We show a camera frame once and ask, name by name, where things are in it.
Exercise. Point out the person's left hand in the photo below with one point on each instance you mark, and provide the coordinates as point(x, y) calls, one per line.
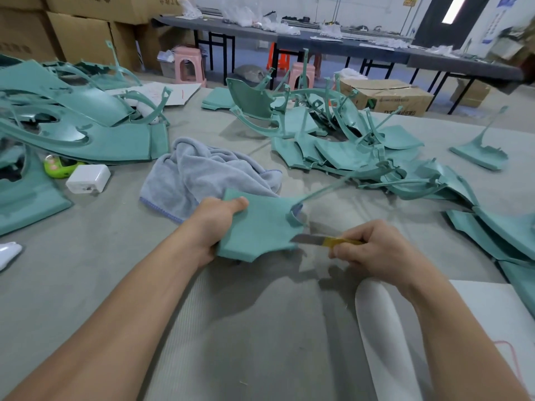
point(209, 225)

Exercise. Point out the person's right hand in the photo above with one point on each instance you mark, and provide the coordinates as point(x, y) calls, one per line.
point(380, 254)

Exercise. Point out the single green plastic part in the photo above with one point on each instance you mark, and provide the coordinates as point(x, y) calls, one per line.
point(259, 225)

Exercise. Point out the grey-blue wiping cloth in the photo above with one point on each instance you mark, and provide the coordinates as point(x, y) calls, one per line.
point(205, 175)

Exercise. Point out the brown cardboard box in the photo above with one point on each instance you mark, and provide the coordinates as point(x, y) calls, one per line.
point(384, 96)

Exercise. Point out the pile of green plastic parts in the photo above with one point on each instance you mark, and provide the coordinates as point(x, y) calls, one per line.
point(75, 125)

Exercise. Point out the stack of brown cardboard boxes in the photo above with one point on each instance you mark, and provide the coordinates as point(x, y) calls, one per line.
point(67, 25)

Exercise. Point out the person's left forearm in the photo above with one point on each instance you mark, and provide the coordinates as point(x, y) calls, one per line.
point(100, 330)

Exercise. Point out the person's right forearm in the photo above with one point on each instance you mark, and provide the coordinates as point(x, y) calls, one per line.
point(472, 346)

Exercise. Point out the white foam sheet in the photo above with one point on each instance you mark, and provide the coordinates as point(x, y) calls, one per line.
point(384, 338)

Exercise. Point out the white power adapter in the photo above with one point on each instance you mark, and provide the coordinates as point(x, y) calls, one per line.
point(88, 178)

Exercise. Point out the white paper sheet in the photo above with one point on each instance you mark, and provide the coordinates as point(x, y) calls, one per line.
point(163, 94)

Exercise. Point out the green and yellow gadget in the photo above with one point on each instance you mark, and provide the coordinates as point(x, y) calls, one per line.
point(60, 167)

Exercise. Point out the pink plastic stool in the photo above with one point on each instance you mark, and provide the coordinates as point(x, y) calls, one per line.
point(190, 67)
point(301, 75)

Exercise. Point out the orange object under table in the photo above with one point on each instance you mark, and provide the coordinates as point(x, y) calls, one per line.
point(278, 58)

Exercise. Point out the white oval plastic piece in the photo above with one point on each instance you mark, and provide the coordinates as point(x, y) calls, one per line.
point(8, 254)

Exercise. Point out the heap of clear plastic bags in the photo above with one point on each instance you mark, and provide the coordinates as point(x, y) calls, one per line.
point(234, 16)

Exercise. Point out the long grey work table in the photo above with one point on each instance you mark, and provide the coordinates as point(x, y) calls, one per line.
point(351, 41)

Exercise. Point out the dark door with window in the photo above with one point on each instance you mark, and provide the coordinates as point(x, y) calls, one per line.
point(451, 16)

